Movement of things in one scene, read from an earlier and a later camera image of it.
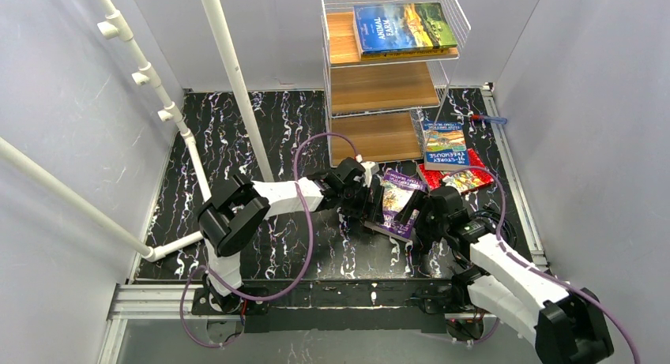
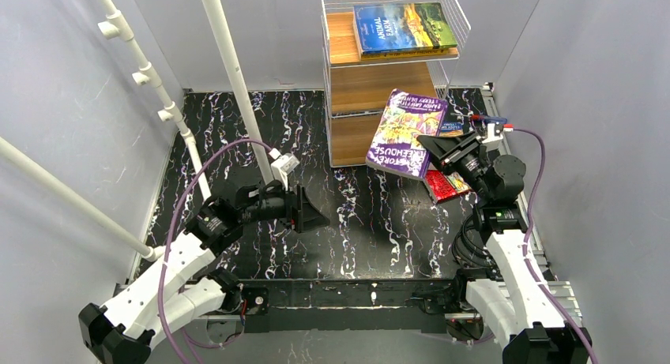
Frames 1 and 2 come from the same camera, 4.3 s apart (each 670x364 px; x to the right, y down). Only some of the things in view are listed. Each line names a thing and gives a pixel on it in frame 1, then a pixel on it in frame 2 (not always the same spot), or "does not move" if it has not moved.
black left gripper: (374, 200) -> (300, 208)
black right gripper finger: (414, 202) -> (444, 148)
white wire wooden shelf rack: (385, 55) does not move
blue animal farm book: (402, 27) does not move
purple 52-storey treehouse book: (397, 189) -> (408, 117)
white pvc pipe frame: (118, 28) does not move
